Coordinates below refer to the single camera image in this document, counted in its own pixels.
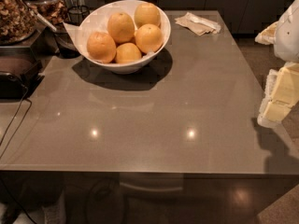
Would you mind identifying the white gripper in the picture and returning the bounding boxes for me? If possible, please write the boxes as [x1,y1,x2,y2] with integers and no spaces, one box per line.
[255,0,299,129]

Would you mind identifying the orange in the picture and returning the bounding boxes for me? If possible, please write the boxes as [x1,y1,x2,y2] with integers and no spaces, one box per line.
[87,32,116,63]
[135,24,164,53]
[134,2,161,28]
[115,43,142,63]
[107,12,135,44]

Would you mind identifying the white ceramic bowl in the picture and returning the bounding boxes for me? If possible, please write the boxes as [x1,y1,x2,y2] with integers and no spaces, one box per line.
[92,8,171,74]

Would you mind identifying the white paper bowl liner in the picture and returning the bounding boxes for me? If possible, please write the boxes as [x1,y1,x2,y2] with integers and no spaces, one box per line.
[64,0,142,65]

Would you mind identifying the folded paper napkins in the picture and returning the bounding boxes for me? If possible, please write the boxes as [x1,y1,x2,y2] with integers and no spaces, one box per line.
[175,12,221,35]

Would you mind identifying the black appliance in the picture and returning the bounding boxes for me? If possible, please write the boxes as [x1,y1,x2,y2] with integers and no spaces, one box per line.
[0,49,43,100]

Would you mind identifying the glass jar of nuts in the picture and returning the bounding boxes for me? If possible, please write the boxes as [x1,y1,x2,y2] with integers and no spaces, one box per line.
[0,0,36,46]

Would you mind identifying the dark wire cup holder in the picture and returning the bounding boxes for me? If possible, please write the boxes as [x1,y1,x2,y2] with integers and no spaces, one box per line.
[67,5,90,25]

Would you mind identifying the white spoon handle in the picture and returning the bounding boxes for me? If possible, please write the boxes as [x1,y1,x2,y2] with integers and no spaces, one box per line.
[21,0,58,33]

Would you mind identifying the black power cable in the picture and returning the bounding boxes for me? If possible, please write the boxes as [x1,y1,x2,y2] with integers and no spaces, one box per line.
[0,75,34,161]

